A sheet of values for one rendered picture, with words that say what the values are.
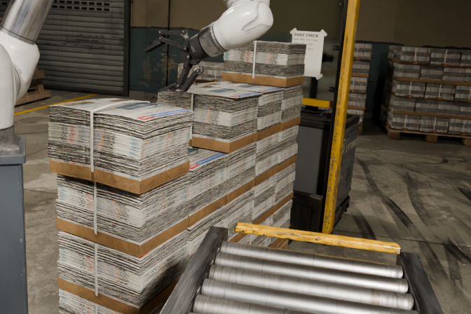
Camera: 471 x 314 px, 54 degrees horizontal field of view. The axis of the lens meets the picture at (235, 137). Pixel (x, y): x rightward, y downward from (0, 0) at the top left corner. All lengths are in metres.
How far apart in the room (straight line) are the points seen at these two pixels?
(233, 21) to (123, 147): 0.50
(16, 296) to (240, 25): 0.93
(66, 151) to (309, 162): 1.95
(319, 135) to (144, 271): 1.83
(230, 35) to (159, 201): 0.60
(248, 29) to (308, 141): 1.94
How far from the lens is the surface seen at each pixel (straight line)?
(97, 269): 1.72
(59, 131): 1.59
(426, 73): 6.85
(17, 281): 1.38
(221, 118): 1.92
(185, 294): 1.00
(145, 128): 1.37
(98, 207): 1.62
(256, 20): 1.27
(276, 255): 1.19
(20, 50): 1.42
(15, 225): 1.31
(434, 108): 6.94
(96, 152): 1.50
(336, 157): 2.95
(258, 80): 2.48
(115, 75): 9.16
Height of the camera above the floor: 1.33
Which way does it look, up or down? 13 degrees down
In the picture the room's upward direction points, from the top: 4 degrees clockwise
